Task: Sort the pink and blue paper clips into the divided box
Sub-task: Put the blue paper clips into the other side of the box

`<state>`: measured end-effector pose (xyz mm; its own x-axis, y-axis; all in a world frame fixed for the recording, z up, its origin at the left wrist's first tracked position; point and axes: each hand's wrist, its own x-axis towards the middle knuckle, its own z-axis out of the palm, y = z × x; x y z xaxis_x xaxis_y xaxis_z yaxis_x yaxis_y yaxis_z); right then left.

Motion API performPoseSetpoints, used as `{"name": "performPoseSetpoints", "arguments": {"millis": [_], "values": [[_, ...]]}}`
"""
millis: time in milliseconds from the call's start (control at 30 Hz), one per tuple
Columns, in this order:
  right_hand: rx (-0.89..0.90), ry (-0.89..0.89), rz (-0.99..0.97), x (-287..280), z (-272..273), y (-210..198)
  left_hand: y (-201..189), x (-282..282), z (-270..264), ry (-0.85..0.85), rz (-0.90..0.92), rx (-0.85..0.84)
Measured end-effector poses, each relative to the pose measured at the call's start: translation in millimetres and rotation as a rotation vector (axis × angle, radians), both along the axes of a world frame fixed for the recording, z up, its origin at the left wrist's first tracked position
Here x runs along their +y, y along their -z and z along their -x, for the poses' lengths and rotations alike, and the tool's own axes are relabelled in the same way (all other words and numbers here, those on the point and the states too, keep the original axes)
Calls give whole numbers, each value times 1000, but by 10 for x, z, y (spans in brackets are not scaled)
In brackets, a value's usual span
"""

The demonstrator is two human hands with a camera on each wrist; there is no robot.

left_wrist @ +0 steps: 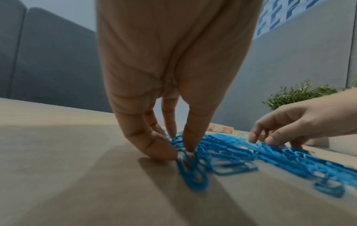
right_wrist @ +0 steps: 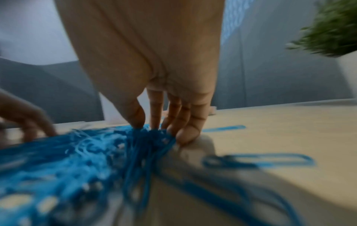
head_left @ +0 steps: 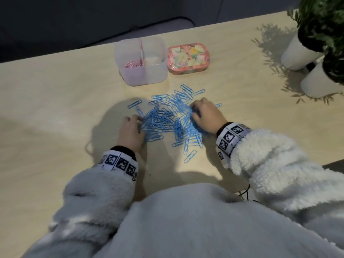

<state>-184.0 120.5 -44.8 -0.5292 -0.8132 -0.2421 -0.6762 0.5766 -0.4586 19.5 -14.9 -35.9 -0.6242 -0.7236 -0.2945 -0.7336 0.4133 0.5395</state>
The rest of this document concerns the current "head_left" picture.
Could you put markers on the person's white fleece torso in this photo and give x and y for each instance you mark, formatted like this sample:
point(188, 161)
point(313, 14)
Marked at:
point(201, 225)

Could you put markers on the pink floral tin lid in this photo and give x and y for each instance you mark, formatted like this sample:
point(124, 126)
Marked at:
point(188, 57)

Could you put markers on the left wrist marker band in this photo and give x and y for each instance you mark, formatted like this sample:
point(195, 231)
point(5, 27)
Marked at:
point(118, 162)

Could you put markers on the heap of pink paper clips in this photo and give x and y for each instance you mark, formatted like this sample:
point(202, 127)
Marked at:
point(133, 64)

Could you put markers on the person's right hand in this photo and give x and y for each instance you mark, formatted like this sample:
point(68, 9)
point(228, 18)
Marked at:
point(209, 116)

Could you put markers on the person's right forearm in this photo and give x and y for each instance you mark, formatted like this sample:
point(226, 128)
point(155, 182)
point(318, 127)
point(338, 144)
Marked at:
point(290, 174)

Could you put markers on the wrist marker band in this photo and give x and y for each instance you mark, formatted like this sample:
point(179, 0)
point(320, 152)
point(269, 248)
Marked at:
point(231, 137)
point(118, 162)

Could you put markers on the person's left forearm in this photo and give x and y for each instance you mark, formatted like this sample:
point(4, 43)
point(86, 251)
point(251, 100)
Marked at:
point(94, 206)

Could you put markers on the translucent divided plastic box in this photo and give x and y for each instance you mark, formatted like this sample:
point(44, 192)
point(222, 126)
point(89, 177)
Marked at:
point(153, 75)

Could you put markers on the white marker tag device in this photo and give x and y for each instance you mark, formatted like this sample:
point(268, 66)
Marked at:
point(221, 157)

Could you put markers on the cluster of blue paper clips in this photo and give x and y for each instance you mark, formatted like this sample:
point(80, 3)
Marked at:
point(166, 115)

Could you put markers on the grey high-back sofa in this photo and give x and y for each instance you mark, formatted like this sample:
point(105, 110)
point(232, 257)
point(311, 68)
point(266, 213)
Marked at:
point(107, 24)

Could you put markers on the person's left hand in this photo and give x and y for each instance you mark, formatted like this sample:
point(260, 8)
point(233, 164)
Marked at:
point(131, 134)

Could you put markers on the green plant in white pot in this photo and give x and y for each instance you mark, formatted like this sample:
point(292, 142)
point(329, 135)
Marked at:
point(295, 57)
point(314, 84)

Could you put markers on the right wrist marker band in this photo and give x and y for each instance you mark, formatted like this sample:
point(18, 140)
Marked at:
point(231, 137)

